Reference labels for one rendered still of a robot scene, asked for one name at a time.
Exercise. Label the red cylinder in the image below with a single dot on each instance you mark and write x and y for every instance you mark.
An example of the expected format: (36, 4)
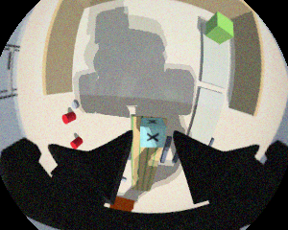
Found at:
(77, 142)
(67, 118)

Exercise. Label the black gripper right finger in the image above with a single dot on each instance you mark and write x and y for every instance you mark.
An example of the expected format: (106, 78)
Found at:
(204, 166)

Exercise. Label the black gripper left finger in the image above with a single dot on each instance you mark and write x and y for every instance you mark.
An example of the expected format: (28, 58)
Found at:
(103, 166)

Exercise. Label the yellow strip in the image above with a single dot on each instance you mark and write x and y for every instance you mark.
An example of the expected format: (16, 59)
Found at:
(144, 161)

